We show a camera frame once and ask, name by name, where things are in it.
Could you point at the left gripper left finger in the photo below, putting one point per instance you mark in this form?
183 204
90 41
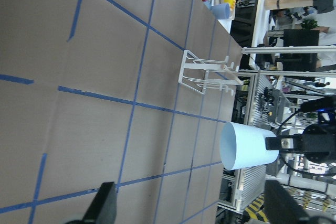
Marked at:
103 207

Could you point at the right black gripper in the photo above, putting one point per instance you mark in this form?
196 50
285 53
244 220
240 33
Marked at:
316 143

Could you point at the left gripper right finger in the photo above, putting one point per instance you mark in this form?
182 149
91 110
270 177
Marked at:
280 207

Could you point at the light blue plastic cup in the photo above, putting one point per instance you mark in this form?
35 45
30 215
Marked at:
243 146

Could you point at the blue cup on desk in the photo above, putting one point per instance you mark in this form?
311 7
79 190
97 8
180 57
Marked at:
221 11

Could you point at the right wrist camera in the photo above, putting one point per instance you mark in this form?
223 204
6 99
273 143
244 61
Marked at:
325 107

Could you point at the white wire cup rack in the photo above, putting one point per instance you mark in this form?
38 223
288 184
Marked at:
201 75

